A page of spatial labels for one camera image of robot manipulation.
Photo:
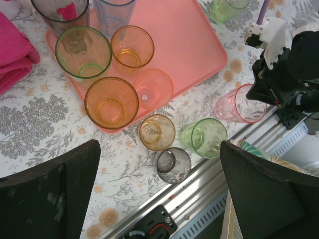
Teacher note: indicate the tall dark grey glass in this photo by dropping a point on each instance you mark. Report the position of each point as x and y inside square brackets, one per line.
[74, 22]

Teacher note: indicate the small amber glass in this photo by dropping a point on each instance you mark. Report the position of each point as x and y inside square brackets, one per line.
[127, 58]
[149, 132]

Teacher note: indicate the small dark grey glass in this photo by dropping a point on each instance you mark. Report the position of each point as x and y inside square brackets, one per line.
[174, 171]

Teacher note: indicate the salmon pink frosted glass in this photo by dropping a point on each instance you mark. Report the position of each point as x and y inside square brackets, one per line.
[152, 89]

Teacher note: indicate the tall blue-grey glass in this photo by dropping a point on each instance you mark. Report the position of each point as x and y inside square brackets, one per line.
[112, 20]

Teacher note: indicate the folded magenta towel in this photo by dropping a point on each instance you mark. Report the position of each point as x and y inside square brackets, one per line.
[15, 57]

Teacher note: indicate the tall amber glass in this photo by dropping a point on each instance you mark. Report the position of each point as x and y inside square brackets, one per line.
[109, 112]

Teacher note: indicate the aluminium table edge rail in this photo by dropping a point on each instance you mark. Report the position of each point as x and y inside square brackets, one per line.
[194, 184]

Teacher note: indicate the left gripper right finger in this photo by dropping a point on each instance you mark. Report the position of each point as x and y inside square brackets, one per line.
[269, 199]

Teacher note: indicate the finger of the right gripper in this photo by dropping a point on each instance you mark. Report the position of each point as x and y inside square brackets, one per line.
[259, 95]

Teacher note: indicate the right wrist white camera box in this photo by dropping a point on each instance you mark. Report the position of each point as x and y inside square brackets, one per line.
[274, 32]

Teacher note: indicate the tall green glass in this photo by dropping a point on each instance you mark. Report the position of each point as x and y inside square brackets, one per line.
[89, 71]

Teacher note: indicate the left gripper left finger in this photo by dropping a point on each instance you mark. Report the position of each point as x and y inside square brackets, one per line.
[37, 204]

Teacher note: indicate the pink plastic tray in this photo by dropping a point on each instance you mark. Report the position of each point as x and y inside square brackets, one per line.
[179, 37]

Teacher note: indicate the small pink glass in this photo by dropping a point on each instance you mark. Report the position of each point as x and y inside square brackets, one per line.
[229, 107]

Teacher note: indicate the small green glass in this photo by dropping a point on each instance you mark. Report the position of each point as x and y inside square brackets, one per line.
[224, 12]
[192, 137]

